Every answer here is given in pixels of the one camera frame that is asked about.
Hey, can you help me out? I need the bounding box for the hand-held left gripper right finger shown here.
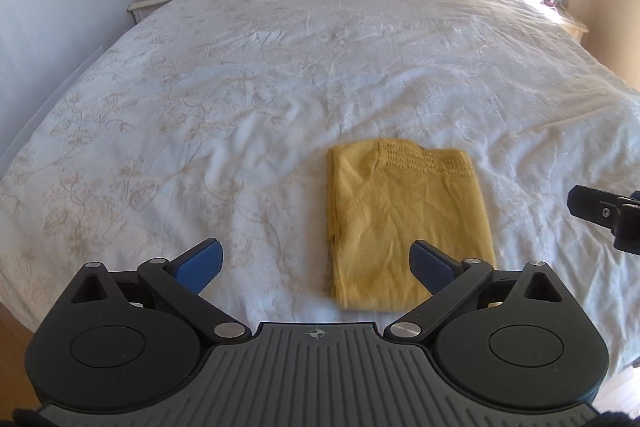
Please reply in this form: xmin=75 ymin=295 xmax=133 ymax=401
xmin=382 ymin=239 xmax=571 ymax=342

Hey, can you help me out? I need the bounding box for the cream nightstand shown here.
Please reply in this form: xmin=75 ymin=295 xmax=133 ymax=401
xmin=550 ymin=4 xmax=589 ymax=42
xmin=126 ymin=0 xmax=202 ymax=26

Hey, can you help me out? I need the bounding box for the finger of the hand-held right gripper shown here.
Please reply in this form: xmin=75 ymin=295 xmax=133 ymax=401
xmin=615 ymin=190 xmax=640 ymax=253
xmin=568 ymin=185 xmax=624 ymax=228

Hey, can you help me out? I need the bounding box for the white floral bed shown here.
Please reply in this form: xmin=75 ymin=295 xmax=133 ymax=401
xmin=0 ymin=0 xmax=640 ymax=373

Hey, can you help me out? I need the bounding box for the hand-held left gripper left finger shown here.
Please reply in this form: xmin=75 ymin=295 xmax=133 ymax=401
xmin=66 ymin=237 xmax=252 ymax=341

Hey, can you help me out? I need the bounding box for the yellow knit sweater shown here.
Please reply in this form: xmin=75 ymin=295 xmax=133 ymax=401
xmin=326 ymin=138 xmax=497 ymax=312

